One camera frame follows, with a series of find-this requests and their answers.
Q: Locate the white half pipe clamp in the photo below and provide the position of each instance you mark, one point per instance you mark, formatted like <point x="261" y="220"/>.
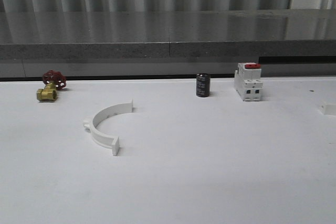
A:
<point x="328" y="108"/>
<point x="105" y="140"/>

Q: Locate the black cylindrical capacitor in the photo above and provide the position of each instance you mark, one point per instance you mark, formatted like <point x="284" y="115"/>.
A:
<point x="203" y="81"/>

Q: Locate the grey stone counter ledge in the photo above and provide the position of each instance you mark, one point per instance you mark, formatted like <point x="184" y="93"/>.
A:
<point x="143" y="44"/>

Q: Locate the brass valve red handwheel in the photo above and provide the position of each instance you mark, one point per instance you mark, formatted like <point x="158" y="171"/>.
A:
<point x="54" y="81"/>

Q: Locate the white circuit breaker red switch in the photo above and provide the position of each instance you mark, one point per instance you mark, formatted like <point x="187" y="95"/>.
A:
<point x="247" y="81"/>

